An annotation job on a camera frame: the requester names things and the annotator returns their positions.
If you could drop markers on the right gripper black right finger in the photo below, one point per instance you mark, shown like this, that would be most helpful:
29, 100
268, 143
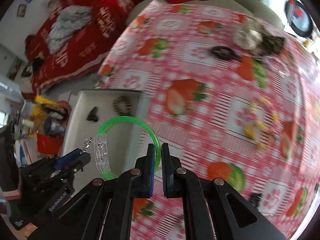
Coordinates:
169, 166

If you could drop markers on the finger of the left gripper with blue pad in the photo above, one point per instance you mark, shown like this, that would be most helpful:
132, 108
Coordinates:
68, 156

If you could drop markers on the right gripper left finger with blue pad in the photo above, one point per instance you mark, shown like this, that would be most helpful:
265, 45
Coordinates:
146, 164

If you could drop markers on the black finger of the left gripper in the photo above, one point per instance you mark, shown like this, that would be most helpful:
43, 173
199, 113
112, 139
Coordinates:
78, 164

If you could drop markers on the silver chain keyring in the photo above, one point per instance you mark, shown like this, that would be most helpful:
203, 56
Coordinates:
86, 145

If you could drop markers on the green plastic bangle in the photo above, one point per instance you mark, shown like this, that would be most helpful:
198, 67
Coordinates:
101, 150

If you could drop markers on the small black claw clip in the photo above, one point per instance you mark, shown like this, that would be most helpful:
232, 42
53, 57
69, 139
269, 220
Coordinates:
92, 116

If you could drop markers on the black beaded hair clip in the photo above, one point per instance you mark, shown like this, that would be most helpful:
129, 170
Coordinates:
255, 198

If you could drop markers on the pink strawberry tablecloth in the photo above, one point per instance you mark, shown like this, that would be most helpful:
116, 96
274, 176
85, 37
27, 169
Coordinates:
256, 125

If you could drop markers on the black oval hair clip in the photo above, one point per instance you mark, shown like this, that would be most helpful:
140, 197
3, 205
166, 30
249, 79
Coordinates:
225, 53

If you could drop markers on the grey knitted cloth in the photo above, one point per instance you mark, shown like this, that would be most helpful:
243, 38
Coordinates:
69, 21

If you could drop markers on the white scrunchie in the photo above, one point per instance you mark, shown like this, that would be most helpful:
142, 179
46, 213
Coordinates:
247, 35

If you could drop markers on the leopard print scrunchie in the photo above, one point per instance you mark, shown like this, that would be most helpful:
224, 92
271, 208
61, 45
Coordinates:
270, 45

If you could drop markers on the red bed blanket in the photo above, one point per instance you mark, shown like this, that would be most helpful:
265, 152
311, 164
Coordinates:
82, 53

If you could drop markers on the beige green sofa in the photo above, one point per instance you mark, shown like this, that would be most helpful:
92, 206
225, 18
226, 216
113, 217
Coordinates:
254, 8

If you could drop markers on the round black mirror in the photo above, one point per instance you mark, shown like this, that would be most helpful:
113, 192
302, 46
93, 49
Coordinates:
298, 18

